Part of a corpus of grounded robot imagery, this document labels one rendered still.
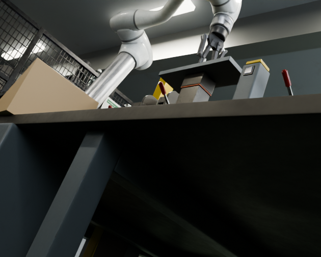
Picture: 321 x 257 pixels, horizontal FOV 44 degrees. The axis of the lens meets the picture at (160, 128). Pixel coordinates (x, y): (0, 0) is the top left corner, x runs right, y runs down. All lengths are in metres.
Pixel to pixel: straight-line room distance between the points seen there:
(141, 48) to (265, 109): 1.44
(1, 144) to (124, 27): 0.98
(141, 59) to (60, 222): 1.28
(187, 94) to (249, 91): 0.29
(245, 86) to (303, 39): 2.48
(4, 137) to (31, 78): 0.25
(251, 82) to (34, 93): 0.75
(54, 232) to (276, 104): 0.59
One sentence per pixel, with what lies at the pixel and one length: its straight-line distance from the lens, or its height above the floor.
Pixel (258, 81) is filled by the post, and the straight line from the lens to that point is 1.39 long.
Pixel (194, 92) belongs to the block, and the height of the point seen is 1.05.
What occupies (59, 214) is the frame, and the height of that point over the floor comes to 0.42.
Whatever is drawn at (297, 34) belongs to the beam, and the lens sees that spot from 3.80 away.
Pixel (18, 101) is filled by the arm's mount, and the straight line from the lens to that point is 1.46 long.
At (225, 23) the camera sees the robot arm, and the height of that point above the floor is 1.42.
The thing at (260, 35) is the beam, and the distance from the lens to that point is 4.02.
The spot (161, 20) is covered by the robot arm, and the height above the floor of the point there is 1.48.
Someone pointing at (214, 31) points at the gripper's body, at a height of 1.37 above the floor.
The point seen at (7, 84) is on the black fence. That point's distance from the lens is 2.49.
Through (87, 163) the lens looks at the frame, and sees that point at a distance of 1.03.
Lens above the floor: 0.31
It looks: 23 degrees up
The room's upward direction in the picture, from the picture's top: 22 degrees clockwise
